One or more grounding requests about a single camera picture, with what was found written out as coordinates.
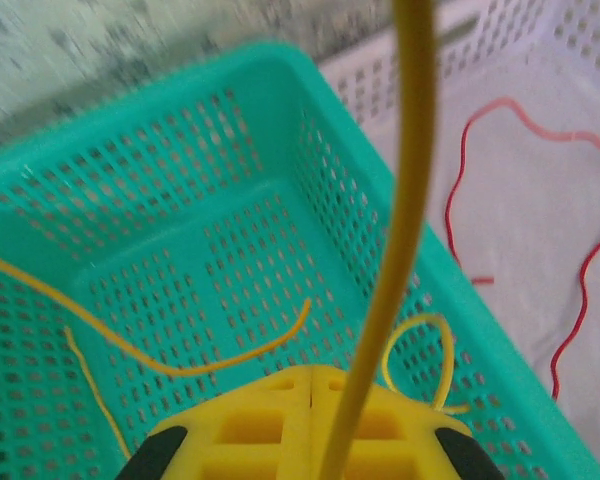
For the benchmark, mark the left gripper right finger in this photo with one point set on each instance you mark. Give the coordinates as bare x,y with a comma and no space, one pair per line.
405,440

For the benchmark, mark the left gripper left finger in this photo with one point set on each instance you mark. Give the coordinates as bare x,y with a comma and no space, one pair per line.
260,430

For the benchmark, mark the purple plastic basket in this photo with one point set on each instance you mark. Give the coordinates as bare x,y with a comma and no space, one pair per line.
530,200

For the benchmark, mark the green plastic basket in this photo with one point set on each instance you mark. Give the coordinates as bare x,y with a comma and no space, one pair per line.
230,150

